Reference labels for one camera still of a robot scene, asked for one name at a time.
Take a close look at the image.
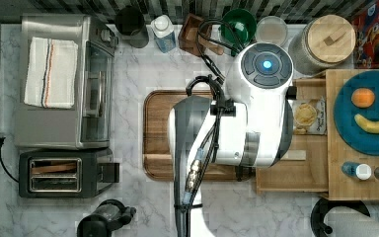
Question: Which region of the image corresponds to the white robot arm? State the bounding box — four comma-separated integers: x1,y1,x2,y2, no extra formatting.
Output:
168,42,296,237

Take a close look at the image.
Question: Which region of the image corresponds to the wooden cutting board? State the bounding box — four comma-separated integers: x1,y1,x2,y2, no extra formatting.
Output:
142,89,256,182

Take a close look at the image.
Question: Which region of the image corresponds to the blue bottle with white cap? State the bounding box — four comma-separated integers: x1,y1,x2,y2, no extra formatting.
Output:
151,15,176,53

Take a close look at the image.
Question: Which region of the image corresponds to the wooden utensil holder box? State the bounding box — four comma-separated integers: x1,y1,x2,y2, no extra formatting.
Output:
178,13,205,56

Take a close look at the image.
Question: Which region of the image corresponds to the silver toaster oven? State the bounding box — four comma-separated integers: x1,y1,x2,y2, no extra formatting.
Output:
15,14,118,149

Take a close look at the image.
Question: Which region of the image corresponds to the green mug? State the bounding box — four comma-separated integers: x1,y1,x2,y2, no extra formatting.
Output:
219,9,257,48

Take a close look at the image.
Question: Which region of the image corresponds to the black cup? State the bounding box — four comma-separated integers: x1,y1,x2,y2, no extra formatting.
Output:
114,6,149,48

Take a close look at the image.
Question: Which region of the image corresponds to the chips snack bag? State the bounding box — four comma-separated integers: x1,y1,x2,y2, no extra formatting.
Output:
292,97,327,135

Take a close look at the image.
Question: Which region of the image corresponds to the clear container with cereal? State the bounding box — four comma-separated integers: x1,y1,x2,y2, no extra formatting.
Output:
256,16,288,46

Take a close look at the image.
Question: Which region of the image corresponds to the black two-slot toaster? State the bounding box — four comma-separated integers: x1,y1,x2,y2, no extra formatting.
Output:
19,148,119,198

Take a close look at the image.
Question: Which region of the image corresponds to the white striped dish towel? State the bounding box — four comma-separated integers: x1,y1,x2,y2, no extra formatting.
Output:
24,37,78,109

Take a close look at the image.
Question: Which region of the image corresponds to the blue round plate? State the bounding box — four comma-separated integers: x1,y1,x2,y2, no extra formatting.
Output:
334,71,379,156

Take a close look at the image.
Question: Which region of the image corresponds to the jar with wooden lid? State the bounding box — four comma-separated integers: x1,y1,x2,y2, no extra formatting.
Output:
288,15,355,75

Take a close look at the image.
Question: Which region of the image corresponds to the black paper towel holder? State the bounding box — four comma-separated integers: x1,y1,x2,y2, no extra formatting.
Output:
310,198,379,237

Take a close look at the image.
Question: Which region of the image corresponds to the orange fruit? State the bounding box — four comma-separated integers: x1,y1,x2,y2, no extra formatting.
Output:
351,88,375,108

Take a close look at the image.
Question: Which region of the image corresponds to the blue shaker white cap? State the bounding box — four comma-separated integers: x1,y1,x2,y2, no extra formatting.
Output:
341,162,372,181

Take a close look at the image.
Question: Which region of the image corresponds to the red Froot Loops cereal box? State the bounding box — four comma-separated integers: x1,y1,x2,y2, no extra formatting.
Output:
352,0,379,69

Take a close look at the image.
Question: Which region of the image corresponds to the wooden spoon handle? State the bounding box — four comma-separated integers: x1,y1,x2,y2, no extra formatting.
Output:
198,37,224,55

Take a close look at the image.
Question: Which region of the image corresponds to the robot arm cable bundle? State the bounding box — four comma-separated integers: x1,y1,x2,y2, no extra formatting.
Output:
173,18,245,237

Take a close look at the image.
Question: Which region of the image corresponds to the black power cord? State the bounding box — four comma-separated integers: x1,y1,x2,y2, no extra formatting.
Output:
0,135,20,184

